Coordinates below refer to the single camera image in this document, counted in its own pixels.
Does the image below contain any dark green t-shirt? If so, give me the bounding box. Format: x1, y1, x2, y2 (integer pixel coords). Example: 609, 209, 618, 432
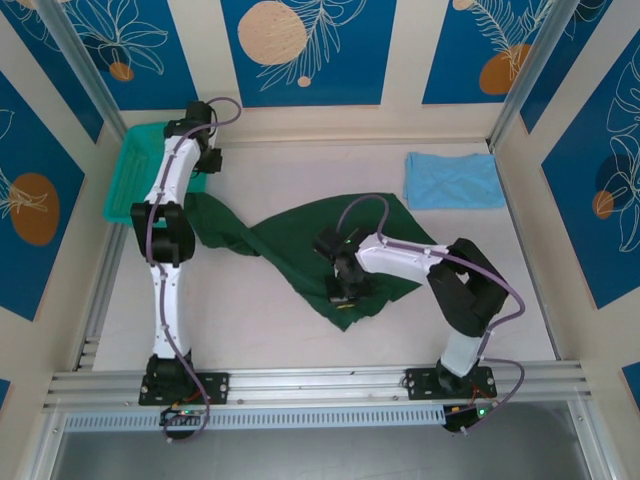
185, 191, 444, 332

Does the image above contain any blue panel with flower outline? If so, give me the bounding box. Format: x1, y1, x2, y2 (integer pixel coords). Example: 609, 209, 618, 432
49, 0, 201, 111

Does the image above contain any teal plastic basket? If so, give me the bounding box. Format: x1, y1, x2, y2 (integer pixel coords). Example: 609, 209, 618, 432
102, 122, 211, 226

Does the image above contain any blue panel with peach circle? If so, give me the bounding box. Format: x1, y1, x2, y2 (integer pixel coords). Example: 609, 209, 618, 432
221, 0, 399, 109

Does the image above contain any light blue folded t-shirt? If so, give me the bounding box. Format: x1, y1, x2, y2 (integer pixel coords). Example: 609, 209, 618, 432
402, 151, 507, 211

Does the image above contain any black controller board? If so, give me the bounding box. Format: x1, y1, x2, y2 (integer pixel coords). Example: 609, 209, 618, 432
159, 405, 209, 431
442, 403, 501, 434

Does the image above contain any blue panel with fern outline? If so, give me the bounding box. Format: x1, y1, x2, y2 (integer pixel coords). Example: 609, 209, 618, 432
422, 0, 556, 106

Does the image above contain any aluminium frame rail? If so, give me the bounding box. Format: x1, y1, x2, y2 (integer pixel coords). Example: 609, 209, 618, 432
42, 359, 599, 409

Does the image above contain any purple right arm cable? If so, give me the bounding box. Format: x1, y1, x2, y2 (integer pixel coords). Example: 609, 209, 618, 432
338, 194, 526, 436

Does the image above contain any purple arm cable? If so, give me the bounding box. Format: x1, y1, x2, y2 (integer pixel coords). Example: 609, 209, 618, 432
338, 194, 526, 436
147, 97, 243, 444

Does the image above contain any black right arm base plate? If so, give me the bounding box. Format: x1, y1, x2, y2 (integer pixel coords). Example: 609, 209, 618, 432
405, 366, 499, 401

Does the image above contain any grey slotted cable duct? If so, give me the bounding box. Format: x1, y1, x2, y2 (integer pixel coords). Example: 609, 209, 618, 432
64, 405, 446, 431

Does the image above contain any aluminium frame post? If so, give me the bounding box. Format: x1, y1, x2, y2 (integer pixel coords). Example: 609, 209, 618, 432
487, 0, 571, 151
34, 0, 129, 149

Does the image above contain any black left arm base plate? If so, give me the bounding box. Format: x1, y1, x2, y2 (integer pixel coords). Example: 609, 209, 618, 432
138, 370, 230, 406

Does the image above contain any blue floral wall panel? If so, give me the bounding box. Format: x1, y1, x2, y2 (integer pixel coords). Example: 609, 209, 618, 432
541, 47, 640, 311
0, 69, 86, 321

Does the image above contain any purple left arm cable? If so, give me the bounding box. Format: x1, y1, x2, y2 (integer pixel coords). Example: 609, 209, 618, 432
147, 97, 243, 444

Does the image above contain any aluminium side rail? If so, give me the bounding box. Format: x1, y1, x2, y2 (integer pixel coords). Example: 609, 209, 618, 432
73, 219, 129, 372
507, 199, 569, 362

